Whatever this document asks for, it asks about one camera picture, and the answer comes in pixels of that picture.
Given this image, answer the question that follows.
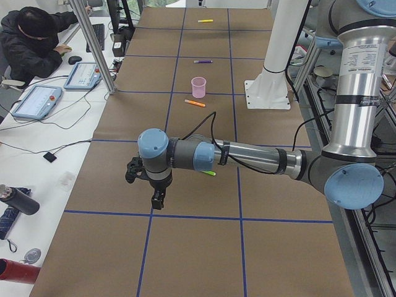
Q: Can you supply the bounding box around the black keyboard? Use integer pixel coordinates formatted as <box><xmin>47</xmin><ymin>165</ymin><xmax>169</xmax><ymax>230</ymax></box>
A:
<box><xmin>92</xmin><ymin>24</ymin><xmax>105</xmax><ymax>51</ymax></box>

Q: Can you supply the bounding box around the seated person in black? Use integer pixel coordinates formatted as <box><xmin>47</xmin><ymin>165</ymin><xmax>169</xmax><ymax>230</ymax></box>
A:
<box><xmin>1</xmin><ymin>6</ymin><xmax>78</xmax><ymax>85</ymax></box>

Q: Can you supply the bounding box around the far blue teach pendant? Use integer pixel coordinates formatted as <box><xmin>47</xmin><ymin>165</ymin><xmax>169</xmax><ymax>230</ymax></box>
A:
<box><xmin>63</xmin><ymin>62</ymin><xmax>101</xmax><ymax>91</ymax></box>

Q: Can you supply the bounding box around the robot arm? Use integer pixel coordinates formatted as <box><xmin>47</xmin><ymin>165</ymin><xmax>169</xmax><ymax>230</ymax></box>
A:
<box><xmin>126</xmin><ymin>1</ymin><xmax>395</xmax><ymax>210</ymax></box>

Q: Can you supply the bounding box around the purple marker pen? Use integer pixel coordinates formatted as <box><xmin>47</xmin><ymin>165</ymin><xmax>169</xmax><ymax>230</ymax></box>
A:
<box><xmin>193</xmin><ymin>59</ymin><xmax>213</xmax><ymax>64</ymax></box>

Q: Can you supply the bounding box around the black computer monitor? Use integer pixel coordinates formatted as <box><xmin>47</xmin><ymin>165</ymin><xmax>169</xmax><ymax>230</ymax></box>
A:
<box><xmin>106</xmin><ymin>0</ymin><xmax>135</xmax><ymax>36</ymax></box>

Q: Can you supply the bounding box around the black computer mouse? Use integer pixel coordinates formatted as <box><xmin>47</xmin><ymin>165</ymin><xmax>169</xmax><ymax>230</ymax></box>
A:
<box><xmin>68</xmin><ymin>56</ymin><xmax>82</xmax><ymax>65</ymax></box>

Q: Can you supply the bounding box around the white camera stand pillar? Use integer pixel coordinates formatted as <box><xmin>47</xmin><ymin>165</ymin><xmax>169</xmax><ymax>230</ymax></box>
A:
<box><xmin>244</xmin><ymin>0</ymin><xmax>309</xmax><ymax>110</ymax></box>

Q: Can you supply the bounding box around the near blue teach pendant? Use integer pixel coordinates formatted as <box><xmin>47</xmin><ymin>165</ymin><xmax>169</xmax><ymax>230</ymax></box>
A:
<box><xmin>11</xmin><ymin>85</ymin><xmax>63</xmax><ymax>120</ymax></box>

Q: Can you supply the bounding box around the yellow highlighter pen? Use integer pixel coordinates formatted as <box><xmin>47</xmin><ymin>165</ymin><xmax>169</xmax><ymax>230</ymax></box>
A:
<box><xmin>197</xmin><ymin>19</ymin><xmax>213</xmax><ymax>24</ymax></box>

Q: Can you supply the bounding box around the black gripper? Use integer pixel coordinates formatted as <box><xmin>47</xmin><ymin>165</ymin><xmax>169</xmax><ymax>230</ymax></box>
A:
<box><xmin>149</xmin><ymin>176</ymin><xmax>172</xmax><ymax>210</ymax></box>

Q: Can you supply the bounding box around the small black box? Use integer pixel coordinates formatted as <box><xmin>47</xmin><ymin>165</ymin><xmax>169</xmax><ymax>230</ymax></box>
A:
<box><xmin>112</xmin><ymin>34</ymin><xmax>127</xmax><ymax>57</ymax></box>

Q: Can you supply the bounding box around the small black puck device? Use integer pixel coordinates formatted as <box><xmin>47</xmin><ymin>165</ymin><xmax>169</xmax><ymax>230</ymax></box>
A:
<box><xmin>43</xmin><ymin>152</ymin><xmax>57</xmax><ymax>163</ymax></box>

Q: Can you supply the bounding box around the blue teach pendant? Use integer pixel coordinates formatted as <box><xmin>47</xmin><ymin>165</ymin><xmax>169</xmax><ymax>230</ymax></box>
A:
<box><xmin>63</xmin><ymin>62</ymin><xmax>101</xmax><ymax>91</ymax></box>
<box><xmin>11</xmin><ymin>85</ymin><xmax>63</xmax><ymax>120</ymax></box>

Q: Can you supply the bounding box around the black thermos bottle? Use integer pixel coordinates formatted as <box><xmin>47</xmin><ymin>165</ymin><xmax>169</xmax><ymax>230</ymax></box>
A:
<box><xmin>1</xmin><ymin>184</ymin><xmax>40</xmax><ymax>215</ymax></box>

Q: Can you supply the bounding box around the pink mesh pen holder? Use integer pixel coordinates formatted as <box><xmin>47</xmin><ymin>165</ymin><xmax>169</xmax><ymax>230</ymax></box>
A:
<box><xmin>191</xmin><ymin>77</ymin><xmax>207</xmax><ymax>98</ymax></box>

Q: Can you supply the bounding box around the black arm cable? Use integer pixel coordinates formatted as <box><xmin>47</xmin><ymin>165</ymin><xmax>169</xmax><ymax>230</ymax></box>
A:
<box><xmin>181</xmin><ymin>111</ymin><xmax>281</xmax><ymax>174</ymax></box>

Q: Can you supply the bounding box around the green highlighter pen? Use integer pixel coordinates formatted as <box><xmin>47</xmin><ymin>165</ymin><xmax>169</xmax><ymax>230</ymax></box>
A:
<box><xmin>203</xmin><ymin>171</ymin><xmax>216</xmax><ymax>176</ymax></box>

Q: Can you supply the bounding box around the red bottle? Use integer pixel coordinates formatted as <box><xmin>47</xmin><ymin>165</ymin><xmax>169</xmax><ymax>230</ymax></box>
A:
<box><xmin>0</xmin><ymin>259</ymin><xmax>41</xmax><ymax>284</ymax></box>

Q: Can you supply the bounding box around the aluminium frame post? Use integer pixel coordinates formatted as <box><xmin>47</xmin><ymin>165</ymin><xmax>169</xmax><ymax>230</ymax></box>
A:
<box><xmin>69</xmin><ymin>0</ymin><xmax>116</xmax><ymax>95</ymax></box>

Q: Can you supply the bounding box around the orange highlighter pen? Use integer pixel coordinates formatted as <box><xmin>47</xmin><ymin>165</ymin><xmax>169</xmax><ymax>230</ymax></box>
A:
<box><xmin>184</xmin><ymin>99</ymin><xmax>206</xmax><ymax>108</ymax></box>

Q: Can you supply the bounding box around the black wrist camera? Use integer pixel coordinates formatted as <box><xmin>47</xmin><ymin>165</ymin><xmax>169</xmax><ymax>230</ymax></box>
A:
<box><xmin>125</xmin><ymin>157</ymin><xmax>149</xmax><ymax>184</ymax></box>

